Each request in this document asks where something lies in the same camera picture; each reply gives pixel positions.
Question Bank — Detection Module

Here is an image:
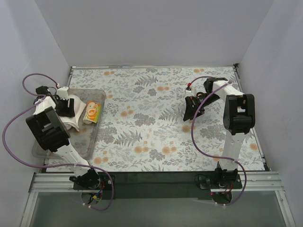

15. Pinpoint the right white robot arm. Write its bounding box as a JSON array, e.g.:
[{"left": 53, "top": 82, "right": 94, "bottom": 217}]
[{"left": 183, "top": 77, "right": 255, "bottom": 188}]

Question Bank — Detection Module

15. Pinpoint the clear plastic bin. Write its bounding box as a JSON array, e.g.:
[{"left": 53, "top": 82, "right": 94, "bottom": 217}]
[{"left": 31, "top": 87, "right": 107, "bottom": 163}]

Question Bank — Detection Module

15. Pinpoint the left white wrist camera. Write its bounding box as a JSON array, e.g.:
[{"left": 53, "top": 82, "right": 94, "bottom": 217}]
[{"left": 56, "top": 87, "right": 69, "bottom": 100}]

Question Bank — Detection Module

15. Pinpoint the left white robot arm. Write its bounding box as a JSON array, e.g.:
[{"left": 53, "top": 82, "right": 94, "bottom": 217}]
[{"left": 26, "top": 86, "right": 101, "bottom": 189}]

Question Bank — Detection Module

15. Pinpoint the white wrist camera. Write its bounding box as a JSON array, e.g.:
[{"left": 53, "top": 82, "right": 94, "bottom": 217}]
[
  {"left": 56, "top": 87, "right": 69, "bottom": 100},
  {"left": 185, "top": 83, "right": 196, "bottom": 96}
]

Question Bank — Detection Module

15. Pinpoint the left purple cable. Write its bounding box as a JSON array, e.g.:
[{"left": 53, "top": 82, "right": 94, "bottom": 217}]
[{"left": 1, "top": 73, "right": 115, "bottom": 211}]

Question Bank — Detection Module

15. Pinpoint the metal table edge strip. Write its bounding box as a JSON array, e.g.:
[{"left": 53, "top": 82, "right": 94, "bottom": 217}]
[{"left": 233, "top": 63, "right": 243, "bottom": 92}]

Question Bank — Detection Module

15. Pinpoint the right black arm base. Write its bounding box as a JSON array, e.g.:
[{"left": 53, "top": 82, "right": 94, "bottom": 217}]
[{"left": 194, "top": 173, "right": 242, "bottom": 204}]

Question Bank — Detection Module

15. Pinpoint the white towel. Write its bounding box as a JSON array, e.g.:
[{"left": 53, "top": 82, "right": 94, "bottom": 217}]
[{"left": 60, "top": 95, "right": 86, "bottom": 131}]

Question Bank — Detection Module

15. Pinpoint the aluminium frame rail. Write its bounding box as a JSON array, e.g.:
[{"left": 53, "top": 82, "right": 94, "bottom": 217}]
[{"left": 30, "top": 172, "right": 284, "bottom": 192}]

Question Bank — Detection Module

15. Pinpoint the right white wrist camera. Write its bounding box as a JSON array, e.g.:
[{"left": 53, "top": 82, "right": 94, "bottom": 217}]
[{"left": 185, "top": 83, "right": 196, "bottom": 96}]

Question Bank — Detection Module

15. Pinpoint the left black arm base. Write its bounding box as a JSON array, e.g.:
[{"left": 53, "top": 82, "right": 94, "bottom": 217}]
[{"left": 72, "top": 174, "right": 116, "bottom": 206}]

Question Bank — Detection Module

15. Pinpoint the orange patterned towel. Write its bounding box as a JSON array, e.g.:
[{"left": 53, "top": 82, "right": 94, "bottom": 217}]
[{"left": 83, "top": 101, "right": 102, "bottom": 124}]

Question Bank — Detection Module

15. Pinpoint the floral patterned table mat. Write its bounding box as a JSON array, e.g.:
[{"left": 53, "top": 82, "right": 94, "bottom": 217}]
[{"left": 46, "top": 66, "right": 265, "bottom": 173}]

